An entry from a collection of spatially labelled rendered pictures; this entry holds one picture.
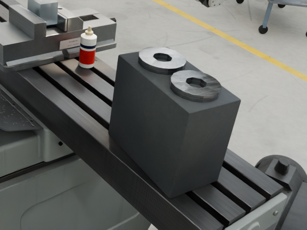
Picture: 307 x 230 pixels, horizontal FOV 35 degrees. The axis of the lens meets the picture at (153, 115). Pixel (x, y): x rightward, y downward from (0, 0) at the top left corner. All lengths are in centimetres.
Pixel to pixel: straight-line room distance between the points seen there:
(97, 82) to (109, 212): 51
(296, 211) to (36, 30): 94
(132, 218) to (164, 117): 87
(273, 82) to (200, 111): 287
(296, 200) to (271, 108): 171
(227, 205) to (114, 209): 72
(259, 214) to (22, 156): 57
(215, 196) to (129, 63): 29
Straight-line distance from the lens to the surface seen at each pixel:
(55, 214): 140
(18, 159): 119
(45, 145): 118
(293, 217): 156
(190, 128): 80
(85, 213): 148
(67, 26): 127
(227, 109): 84
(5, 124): 112
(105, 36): 136
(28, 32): 124
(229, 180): 97
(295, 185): 165
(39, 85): 117
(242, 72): 367
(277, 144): 294
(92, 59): 125
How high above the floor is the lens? 155
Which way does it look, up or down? 32 degrees down
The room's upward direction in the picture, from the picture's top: 10 degrees clockwise
